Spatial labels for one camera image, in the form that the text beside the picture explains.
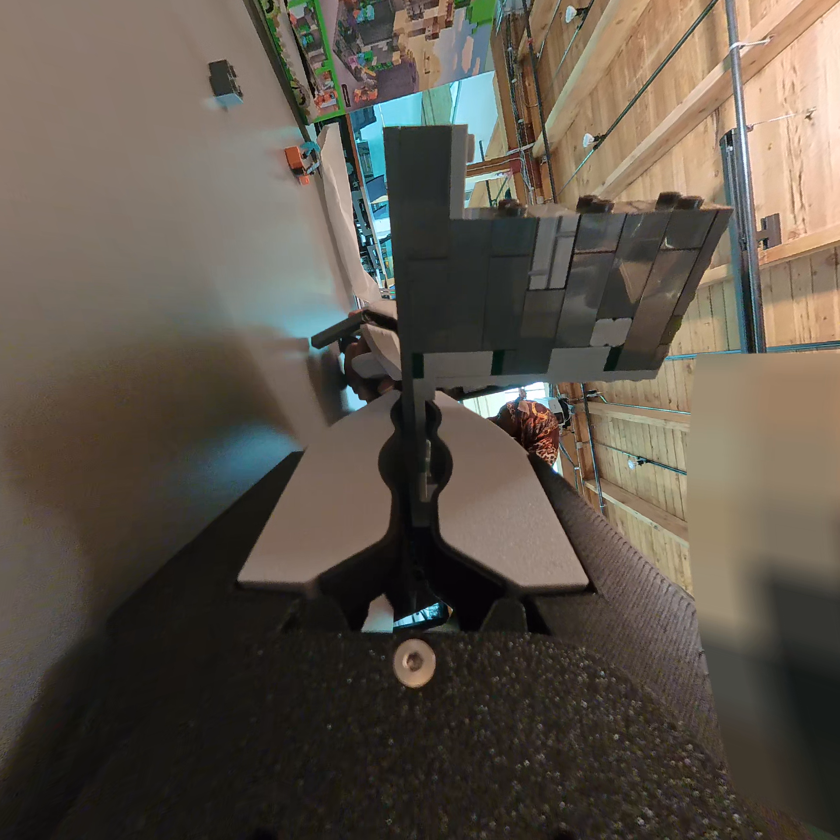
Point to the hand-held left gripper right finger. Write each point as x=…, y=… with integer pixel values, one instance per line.
x=505, y=518

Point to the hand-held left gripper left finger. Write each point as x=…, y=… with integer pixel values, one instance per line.
x=315, y=518

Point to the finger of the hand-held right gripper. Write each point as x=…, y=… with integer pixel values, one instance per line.
x=384, y=341
x=380, y=369

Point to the grey brick tower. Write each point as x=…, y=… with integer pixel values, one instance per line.
x=499, y=289

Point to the grey desk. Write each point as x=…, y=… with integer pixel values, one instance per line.
x=131, y=262

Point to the person's right hand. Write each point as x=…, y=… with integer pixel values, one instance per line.
x=371, y=390

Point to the white paper bag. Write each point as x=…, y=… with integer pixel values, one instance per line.
x=348, y=216

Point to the small toy minifigure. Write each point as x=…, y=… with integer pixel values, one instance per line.
x=298, y=161

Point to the green toy set box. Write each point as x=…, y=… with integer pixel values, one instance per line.
x=407, y=52

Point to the small grey corner brick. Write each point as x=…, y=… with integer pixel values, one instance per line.
x=224, y=79

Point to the metal ceiling pipe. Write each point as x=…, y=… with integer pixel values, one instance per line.
x=745, y=197

